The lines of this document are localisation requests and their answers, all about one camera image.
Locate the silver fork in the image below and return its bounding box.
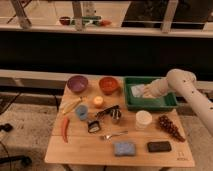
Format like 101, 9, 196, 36
99, 131, 128, 140

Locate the dark red grape bunch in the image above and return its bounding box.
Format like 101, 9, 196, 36
158, 115, 185, 142

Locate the small blue cup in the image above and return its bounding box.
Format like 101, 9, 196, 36
75, 105, 88, 121

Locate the yellow banana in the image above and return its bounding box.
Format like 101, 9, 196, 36
60, 97, 84, 114

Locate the light blue towel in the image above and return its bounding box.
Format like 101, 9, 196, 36
131, 84, 146, 97

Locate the orange bowl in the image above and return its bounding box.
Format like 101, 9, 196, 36
99, 77, 119, 95

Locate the purple bowl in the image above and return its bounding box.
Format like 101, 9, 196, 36
67, 75, 88, 93

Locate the green plastic tray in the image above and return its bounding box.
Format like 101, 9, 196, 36
123, 76, 178, 111

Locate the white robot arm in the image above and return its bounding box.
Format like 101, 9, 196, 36
144, 69, 213, 136

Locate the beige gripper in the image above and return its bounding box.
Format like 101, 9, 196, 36
143, 81, 161, 98

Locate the wooden table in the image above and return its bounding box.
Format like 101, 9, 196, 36
45, 86, 195, 168

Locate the red chili pepper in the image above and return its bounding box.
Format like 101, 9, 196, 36
61, 117, 70, 143

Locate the yellow round fruit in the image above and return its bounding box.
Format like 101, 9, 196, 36
93, 96, 104, 108

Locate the blue sponge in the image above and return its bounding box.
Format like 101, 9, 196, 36
114, 141, 136, 156

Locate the black rectangular block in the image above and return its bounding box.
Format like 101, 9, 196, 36
147, 141, 172, 152

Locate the small metal cup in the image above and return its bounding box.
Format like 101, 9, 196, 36
110, 109, 121, 124

